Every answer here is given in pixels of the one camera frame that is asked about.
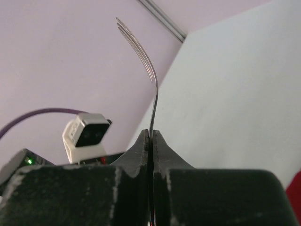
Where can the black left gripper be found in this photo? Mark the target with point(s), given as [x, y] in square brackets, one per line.
[26, 157]

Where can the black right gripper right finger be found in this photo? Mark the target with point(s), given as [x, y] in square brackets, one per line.
[186, 196]

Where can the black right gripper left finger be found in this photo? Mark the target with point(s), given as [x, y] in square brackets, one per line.
[81, 195]

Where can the red satin napkin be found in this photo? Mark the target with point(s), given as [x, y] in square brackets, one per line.
[293, 193]

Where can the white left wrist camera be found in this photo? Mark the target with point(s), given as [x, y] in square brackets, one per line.
[82, 137]

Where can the left aluminium frame post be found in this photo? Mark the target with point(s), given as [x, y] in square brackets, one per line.
[164, 19]

